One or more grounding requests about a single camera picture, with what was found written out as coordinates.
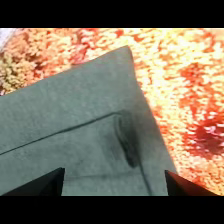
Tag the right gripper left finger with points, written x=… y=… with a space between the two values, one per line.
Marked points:
x=46 y=186

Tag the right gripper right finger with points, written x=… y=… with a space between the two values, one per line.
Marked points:
x=181 y=187

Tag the grey-green T-shirt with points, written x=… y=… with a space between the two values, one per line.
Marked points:
x=66 y=126

